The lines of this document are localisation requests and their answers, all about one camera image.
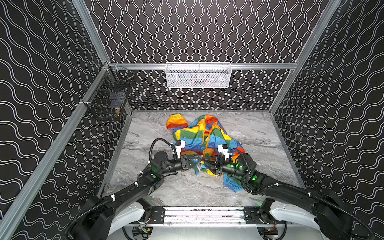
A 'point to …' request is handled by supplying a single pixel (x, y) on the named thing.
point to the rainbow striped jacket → (202, 137)
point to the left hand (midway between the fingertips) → (204, 162)
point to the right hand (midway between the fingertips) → (202, 162)
